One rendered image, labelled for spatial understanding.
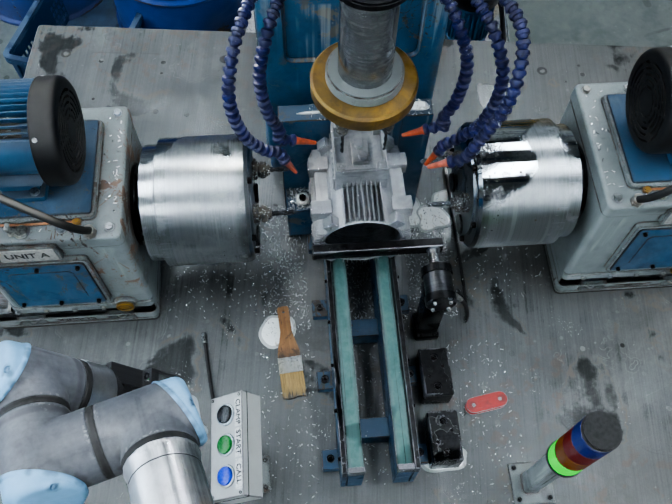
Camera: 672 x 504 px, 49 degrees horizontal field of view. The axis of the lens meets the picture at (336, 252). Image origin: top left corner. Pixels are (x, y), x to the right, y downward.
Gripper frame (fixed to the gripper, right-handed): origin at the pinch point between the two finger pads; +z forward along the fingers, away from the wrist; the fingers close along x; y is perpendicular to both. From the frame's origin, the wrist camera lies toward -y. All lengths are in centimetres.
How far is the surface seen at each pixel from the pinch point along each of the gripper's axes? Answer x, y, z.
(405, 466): -17.0, -3.5, 34.8
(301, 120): -17, 58, 9
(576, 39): -46, 179, 169
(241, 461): -3.3, -3.8, 6.0
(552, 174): -55, 42, 34
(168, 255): 9.2, 35.6, 0.8
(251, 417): -3.5, 3.7, 8.4
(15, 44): 118, 170, 26
